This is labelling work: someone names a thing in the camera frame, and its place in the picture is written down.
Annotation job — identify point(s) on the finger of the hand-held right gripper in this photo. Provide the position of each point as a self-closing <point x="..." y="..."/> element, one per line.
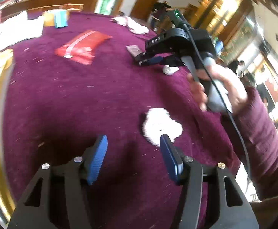
<point x="171" y="61"/>
<point x="154" y="60"/>

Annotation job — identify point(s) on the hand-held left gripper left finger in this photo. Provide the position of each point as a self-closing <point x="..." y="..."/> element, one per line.
<point x="97" y="159"/>

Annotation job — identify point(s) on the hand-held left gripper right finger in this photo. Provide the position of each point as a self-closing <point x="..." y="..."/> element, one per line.
<point x="171" y="158"/>

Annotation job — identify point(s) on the person's right forearm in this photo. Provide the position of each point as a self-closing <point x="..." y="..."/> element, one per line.
<point x="260" y="143"/>

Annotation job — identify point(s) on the person's right hand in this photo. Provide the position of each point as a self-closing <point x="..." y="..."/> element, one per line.
<point x="227" y="81"/>

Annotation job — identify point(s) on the small white object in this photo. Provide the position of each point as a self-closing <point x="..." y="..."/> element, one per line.
<point x="169" y="70"/>

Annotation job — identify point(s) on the white cloth far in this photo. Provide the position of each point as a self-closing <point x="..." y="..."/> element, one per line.
<point x="134" y="26"/>

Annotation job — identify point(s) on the golden pillar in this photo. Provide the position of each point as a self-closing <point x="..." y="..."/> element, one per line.
<point x="227" y="9"/>

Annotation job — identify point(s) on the brown wooden door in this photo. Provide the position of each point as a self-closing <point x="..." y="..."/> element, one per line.
<point x="147" y="2"/>

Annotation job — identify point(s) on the purple velvet tablecloth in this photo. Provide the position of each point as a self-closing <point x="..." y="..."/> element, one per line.
<point x="81" y="100"/>

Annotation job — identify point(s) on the red plastic bag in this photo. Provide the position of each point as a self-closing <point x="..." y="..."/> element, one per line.
<point x="84" y="46"/>

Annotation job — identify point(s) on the brown packing tape roll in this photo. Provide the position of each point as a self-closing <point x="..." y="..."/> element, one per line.
<point x="48" y="19"/>

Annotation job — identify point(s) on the wooden sideboard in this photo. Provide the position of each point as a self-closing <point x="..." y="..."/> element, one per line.
<point x="46" y="3"/>

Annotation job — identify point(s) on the white open notebook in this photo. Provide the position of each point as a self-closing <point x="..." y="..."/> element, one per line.
<point x="19" y="32"/>

